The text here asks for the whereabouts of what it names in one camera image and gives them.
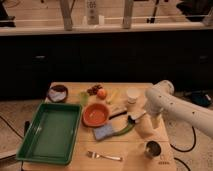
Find orange bowl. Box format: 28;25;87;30
82;103;109;127

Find white-handled black dish brush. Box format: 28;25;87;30
128;110;146;124

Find right wooden post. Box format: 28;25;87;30
122;0;134;29

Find white plastic cup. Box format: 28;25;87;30
126;88;140;104

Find silver fork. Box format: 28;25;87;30
87;151;123;162

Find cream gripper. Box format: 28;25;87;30
136;114;161;138

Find yellow banana toy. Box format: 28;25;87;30
106;90;118;104

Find green plastic tray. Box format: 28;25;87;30
16;103;82;165

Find light green toy vegetable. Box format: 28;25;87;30
79;92;89;106

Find blue sponge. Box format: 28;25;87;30
93;124;114;141

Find dark red grapes bunch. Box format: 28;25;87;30
87;84;102;95

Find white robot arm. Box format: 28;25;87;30
142;80;213;139

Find black power cable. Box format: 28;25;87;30
169;126;198;171

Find orange fruit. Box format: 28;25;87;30
97;89;107;99

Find metal cup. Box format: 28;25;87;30
145;141;161;158

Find dark bowl with white cloth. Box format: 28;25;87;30
47;85;68;103

